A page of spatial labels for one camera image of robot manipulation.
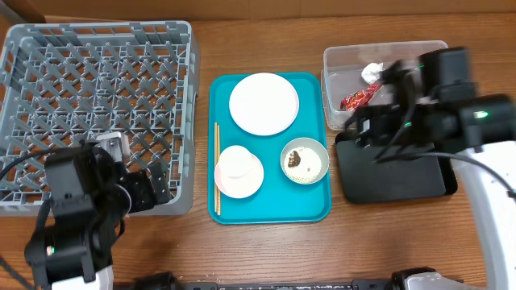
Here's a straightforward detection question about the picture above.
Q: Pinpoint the black tray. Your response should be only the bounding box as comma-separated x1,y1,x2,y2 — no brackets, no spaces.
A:
335,132,458,205

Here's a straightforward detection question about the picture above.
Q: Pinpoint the large white plate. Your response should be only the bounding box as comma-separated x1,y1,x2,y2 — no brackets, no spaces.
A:
229,72,300,136

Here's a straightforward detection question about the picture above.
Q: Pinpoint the brown food piece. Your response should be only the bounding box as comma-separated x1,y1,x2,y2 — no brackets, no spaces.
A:
288,150,301,168

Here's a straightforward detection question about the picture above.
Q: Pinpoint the small pink plate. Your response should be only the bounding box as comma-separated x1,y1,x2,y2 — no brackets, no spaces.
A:
214,154,264,199

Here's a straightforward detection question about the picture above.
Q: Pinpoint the white napkin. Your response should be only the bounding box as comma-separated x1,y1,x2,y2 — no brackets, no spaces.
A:
360,63,383,85

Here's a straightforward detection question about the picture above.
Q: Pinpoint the clear plastic bin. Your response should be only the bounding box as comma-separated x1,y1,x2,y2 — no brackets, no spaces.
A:
321,40,447,131

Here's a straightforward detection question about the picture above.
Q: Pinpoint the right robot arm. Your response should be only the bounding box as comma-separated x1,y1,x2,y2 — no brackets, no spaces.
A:
335,47,515,289

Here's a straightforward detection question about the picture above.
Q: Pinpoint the red snack wrapper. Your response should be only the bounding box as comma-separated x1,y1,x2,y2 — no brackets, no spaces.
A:
340,84,381,111

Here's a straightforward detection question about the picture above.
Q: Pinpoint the teal serving tray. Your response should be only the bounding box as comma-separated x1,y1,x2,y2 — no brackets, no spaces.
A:
206,72,331,225

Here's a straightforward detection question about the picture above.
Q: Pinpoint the grey bowl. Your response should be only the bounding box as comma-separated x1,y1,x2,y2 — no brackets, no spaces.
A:
280,137,330,184

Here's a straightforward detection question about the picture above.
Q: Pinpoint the white cup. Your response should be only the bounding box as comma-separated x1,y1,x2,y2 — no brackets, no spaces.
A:
218,145,252,178

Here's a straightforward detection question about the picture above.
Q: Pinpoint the grey plastic dish rack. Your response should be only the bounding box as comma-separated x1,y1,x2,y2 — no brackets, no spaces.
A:
1,21,201,216

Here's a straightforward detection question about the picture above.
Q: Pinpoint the white rice pile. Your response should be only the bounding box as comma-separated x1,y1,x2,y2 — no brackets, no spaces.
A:
283,147,322,184

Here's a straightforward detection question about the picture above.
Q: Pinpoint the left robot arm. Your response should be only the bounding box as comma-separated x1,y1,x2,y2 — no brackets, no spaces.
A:
24,143,171,289

